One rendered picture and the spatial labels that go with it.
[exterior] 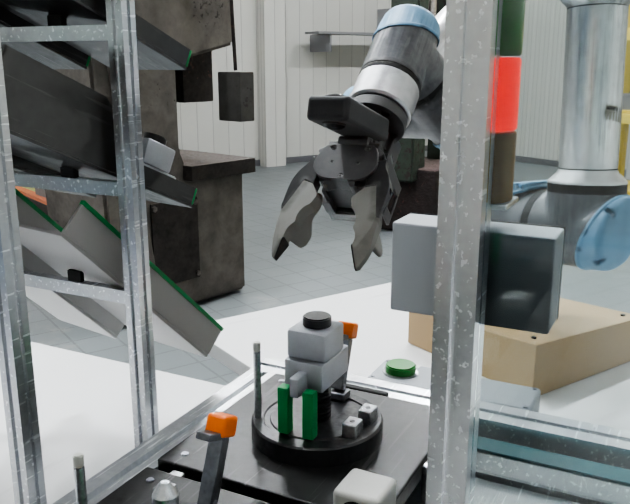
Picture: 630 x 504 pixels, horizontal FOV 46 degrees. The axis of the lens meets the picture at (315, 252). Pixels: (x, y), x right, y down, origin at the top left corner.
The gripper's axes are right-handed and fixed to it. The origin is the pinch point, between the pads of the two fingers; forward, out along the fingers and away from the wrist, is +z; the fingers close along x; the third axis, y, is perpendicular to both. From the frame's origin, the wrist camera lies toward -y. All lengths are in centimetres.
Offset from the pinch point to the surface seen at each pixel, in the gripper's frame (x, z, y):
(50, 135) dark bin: 23.3, -0.2, -15.9
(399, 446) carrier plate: -8.8, 12.8, 15.8
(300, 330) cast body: 0.7, 6.8, 4.3
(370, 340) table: 17, -18, 61
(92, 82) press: 225, -158, 140
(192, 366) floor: 162, -59, 219
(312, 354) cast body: -0.7, 8.5, 5.8
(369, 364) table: 12, -10, 54
